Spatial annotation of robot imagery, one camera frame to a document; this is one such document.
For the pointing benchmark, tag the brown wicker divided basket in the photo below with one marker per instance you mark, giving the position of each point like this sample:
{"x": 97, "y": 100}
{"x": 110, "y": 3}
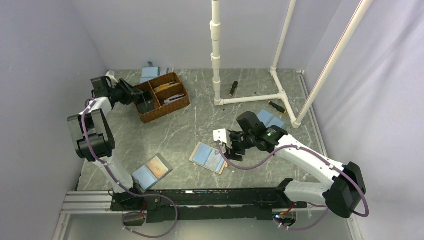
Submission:
{"x": 159, "y": 97}

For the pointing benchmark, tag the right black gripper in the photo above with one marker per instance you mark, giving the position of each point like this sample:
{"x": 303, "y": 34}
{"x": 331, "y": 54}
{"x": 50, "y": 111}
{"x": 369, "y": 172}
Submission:
{"x": 230, "y": 154}

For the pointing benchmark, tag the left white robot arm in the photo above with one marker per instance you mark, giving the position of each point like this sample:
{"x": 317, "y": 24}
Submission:
{"x": 91, "y": 134}

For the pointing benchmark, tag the blue card holder at back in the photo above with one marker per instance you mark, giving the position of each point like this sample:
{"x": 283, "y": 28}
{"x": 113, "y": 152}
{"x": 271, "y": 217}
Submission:
{"x": 151, "y": 72}

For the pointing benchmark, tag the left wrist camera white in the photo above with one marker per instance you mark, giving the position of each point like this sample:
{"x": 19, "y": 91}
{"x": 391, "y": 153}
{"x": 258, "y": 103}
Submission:
{"x": 111, "y": 76}

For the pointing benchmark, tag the blue orange card holder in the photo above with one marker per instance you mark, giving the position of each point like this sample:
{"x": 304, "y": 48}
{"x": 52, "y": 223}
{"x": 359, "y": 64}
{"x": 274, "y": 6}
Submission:
{"x": 150, "y": 173}

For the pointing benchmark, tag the blue open card holder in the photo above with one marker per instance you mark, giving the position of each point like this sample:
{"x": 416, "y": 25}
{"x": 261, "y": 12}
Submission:
{"x": 269, "y": 119}

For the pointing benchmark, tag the black credit card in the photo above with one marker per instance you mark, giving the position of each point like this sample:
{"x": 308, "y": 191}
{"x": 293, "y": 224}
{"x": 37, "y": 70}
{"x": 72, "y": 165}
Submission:
{"x": 145, "y": 103}

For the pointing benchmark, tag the black orange screwdriver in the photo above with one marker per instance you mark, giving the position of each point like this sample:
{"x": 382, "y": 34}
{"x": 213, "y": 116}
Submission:
{"x": 233, "y": 89}

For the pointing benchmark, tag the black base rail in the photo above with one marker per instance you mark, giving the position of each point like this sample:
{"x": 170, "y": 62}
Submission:
{"x": 204, "y": 204}

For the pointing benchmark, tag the gold credit card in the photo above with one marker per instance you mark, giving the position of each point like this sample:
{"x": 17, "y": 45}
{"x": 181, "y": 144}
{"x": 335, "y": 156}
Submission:
{"x": 164, "y": 86}

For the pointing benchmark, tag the silver grey vip card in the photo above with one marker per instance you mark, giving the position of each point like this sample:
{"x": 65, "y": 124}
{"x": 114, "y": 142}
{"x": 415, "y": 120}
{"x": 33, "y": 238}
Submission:
{"x": 173, "y": 98}

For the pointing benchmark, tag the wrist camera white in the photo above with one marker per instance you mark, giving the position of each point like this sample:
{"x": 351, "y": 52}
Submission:
{"x": 111, "y": 76}
{"x": 222, "y": 136}

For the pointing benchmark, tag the white pvc pipe frame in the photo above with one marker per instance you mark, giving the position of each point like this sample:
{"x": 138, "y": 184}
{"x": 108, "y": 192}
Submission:
{"x": 267, "y": 34}

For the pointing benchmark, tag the tan blue card holder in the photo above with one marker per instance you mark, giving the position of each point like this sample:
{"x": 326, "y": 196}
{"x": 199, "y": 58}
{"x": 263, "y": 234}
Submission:
{"x": 208, "y": 158}

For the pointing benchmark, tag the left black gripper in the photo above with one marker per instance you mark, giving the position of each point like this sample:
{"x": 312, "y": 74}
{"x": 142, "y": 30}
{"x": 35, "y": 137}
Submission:
{"x": 129, "y": 90}

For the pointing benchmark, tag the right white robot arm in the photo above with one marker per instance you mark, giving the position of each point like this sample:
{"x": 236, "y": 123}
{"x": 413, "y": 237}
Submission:
{"x": 340, "y": 187}

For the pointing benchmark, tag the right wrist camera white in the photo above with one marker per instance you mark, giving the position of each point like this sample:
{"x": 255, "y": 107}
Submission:
{"x": 222, "y": 136}

